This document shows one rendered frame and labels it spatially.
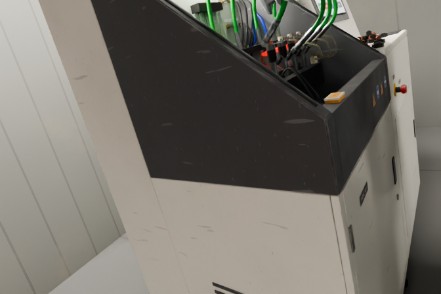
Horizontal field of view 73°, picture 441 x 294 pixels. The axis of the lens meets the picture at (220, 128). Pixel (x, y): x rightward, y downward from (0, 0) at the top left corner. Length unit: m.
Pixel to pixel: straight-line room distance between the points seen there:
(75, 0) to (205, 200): 0.68
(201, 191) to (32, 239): 1.46
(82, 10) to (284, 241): 0.82
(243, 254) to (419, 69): 2.59
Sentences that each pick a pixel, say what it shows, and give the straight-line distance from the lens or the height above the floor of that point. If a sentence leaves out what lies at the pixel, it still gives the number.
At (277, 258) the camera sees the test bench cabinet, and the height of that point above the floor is 0.60.
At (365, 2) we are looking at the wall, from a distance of 3.13.
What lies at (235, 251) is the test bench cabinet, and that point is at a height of 0.58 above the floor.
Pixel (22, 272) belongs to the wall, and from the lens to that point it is 2.17.
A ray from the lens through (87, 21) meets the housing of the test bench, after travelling 0.97.
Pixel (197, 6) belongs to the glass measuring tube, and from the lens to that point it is 1.12.
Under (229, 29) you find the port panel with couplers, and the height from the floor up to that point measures 1.19.
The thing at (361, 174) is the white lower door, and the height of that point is 0.75.
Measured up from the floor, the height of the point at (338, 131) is 0.90.
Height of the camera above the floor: 1.11
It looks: 14 degrees down
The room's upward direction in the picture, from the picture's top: 15 degrees counter-clockwise
